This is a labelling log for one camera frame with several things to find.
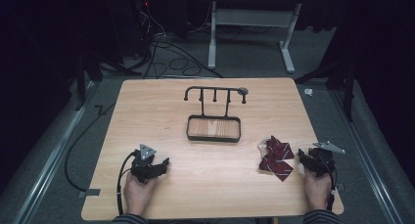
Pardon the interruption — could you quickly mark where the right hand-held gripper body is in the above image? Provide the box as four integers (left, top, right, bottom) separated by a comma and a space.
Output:
306, 140, 346, 178

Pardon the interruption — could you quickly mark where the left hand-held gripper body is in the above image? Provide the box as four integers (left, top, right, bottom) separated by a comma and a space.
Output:
130, 143, 163, 185

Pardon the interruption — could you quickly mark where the dark red striped bow tie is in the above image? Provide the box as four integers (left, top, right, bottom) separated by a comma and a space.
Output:
257, 135, 296, 182

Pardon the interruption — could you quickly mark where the black metal rack with tray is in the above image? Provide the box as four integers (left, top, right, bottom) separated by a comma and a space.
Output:
183, 86, 250, 144

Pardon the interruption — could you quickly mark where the person's right hand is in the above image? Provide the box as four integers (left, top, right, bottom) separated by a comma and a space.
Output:
303, 168, 333, 212

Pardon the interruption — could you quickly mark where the person's left hand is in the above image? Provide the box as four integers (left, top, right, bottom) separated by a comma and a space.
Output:
122, 171, 160, 216

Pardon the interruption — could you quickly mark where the grey tape strip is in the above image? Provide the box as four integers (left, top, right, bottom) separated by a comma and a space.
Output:
77, 188, 102, 200

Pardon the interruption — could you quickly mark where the black stand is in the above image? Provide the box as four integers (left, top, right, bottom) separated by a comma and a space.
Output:
73, 49, 145, 112
294, 59, 357, 123

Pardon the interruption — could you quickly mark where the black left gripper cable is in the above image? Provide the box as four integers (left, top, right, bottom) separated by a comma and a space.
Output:
115, 151, 139, 216

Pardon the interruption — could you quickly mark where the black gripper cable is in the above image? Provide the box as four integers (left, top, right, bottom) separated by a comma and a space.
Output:
115, 151, 139, 216
321, 157, 339, 212

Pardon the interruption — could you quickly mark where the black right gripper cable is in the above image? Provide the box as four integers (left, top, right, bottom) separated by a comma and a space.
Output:
321, 157, 339, 212

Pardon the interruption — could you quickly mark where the metal floor rail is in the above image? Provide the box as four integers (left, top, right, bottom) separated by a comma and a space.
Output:
11, 81, 99, 224
329, 86, 405, 224

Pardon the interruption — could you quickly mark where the black cable on floor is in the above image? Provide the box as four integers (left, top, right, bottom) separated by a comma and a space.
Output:
64, 101, 117, 193

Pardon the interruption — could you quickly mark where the tangle of black floor cables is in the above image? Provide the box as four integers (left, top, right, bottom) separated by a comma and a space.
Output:
131, 2, 225, 80

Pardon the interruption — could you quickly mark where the white metal desk frame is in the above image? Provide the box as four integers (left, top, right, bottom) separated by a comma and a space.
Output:
207, 0, 303, 74

